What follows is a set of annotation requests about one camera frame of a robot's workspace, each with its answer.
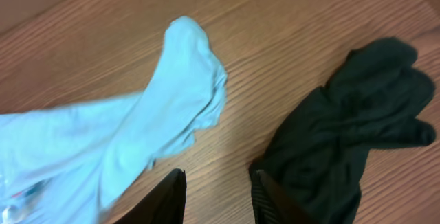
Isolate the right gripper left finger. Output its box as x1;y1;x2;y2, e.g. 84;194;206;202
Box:
115;168;187;224

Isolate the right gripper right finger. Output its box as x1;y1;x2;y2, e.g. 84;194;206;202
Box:
250;170;318;224

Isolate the black Nike garment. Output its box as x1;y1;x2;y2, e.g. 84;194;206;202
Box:
249;37;436;223

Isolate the light blue printed t-shirt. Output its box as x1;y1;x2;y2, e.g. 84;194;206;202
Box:
1;16;227;223

